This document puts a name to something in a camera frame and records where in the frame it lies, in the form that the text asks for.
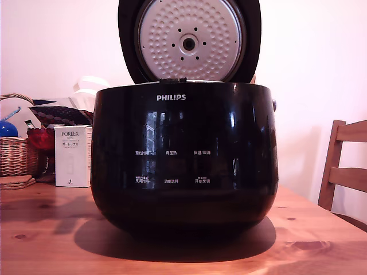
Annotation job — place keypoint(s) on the blue plastic stick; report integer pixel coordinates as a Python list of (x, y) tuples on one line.
[(13, 113)]

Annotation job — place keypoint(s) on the black Philips rice cooker body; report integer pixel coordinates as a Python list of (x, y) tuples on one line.
[(183, 172)]

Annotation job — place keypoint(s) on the black rice cooker lid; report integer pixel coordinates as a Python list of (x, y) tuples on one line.
[(189, 43)]

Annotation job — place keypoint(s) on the white plastic object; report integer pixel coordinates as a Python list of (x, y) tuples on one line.
[(86, 90)]

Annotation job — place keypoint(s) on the tan round object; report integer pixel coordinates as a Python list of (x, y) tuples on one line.
[(253, 78)]

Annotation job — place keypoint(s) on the wooden chair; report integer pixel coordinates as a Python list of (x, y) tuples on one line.
[(339, 174)]

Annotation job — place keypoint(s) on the white Porlex box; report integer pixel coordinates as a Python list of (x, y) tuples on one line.
[(73, 160)]

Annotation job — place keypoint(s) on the cork coaster stack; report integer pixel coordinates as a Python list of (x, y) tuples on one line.
[(15, 182)]

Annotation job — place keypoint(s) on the woven wicker basket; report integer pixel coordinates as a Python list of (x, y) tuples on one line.
[(15, 157)]

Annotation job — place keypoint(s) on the red glass bowl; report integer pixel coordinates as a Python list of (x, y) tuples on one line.
[(41, 138)]

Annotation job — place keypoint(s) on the dark dotted patterned cloth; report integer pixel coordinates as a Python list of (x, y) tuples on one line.
[(57, 113)]

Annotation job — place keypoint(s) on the blue round ball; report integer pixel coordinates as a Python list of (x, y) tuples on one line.
[(7, 129)]

